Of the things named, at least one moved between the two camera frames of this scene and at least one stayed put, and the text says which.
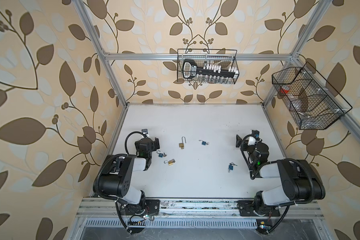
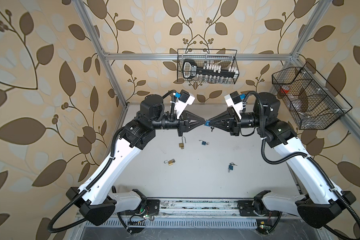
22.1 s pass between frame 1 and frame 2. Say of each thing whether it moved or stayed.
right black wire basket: stayed
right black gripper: moved
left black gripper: moved
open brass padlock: stayed
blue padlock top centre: stayed
